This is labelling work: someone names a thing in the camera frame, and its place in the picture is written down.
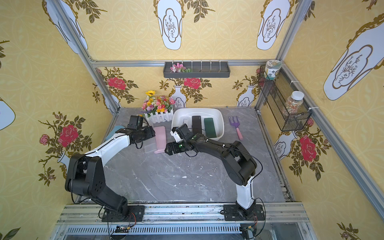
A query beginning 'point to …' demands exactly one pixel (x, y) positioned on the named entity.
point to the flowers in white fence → (158, 109)
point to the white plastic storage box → (182, 116)
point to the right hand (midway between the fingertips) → (175, 145)
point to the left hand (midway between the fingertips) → (145, 132)
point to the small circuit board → (123, 228)
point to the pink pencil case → (160, 135)
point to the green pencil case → (209, 127)
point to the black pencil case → (196, 124)
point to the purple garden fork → (236, 124)
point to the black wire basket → (274, 93)
